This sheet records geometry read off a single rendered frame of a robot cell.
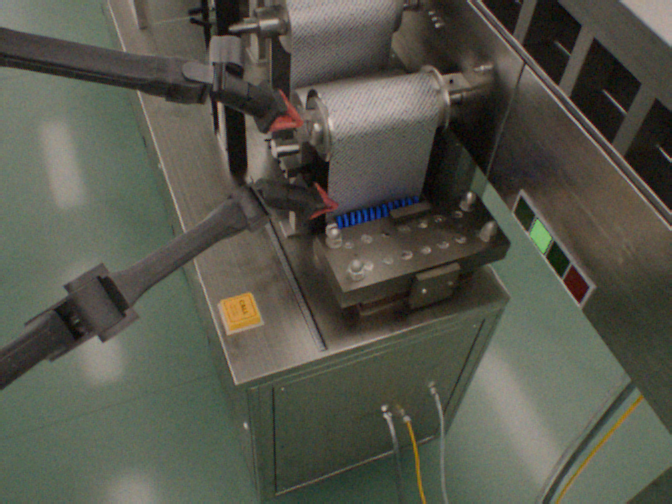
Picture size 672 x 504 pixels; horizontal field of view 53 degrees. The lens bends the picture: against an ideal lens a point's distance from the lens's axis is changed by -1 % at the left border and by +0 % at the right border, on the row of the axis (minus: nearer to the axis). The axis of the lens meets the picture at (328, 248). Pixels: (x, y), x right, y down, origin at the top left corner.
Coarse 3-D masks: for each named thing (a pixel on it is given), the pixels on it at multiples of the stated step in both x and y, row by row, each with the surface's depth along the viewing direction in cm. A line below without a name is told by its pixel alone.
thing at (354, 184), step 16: (416, 144) 144; (352, 160) 140; (368, 160) 142; (384, 160) 144; (400, 160) 146; (416, 160) 148; (336, 176) 142; (352, 176) 144; (368, 176) 146; (384, 176) 148; (400, 176) 150; (416, 176) 153; (336, 192) 146; (352, 192) 148; (368, 192) 150; (384, 192) 153; (400, 192) 155; (416, 192) 157; (352, 208) 153; (368, 208) 155
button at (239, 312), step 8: (240, 296) 151; (248, 296) 151; (224, 304) 149; (232, 304) 149; (240, 304) 149; (248, 304) 149; (224, 312) 148; (232, 312) 148; (240, 312) 148; (248, 312) 148; (256, 312) 148; (232, 320) 147; (240, 320) 147; (248, 320) 147; (256, 320) 148; (232, 328) 147
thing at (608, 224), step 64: (448, 0) 142; (448, 64) 149; (512, 64) 127; (512, 128) 132; (576, 128) 114; (512, 192) 138; (576, 192) 119; (640, 192) 104; (576, 256) 123; (640, 256) 108; (640, 320) 112; (640, 384) 116
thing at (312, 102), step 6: (432, 78) 140; (438, 84) 139; (438, 90) 139; (438, 96) 139; (312, 102) 136; (318, 102) 134; (318, 108) 134; (324, 120) 132; (438, 120) 142; (324, 126) 133; (324, 132) 134; (324, 138) 135; (324, 144) 136; (318, 150) 141; (324, 150) 137
